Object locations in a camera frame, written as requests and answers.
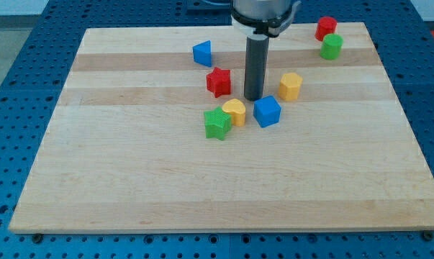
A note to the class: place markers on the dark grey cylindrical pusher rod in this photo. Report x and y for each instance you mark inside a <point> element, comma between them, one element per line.
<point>255,67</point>

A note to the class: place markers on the yellow hexagon block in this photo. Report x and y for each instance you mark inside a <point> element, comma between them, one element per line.
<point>289,86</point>

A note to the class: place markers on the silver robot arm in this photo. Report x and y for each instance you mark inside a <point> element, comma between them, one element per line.
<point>259,21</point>

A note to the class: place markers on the red star block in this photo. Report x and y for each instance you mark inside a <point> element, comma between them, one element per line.
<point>219,82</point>

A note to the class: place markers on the blue triangle block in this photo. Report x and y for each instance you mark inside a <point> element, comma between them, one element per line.
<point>202,53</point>

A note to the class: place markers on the blue cube block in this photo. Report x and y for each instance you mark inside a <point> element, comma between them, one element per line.
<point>267,111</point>

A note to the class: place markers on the yellow heart block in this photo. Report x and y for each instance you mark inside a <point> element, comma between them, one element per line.
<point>236,109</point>

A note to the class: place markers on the red cylinder block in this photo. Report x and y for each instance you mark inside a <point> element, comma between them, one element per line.
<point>325,25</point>

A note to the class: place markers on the green cylinder block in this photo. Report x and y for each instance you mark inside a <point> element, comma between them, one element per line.
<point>331,46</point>

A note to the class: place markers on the green star block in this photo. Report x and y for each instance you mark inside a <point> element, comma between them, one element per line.
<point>217,123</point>

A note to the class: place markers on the light wooden board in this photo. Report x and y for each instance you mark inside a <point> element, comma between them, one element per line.
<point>125,150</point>

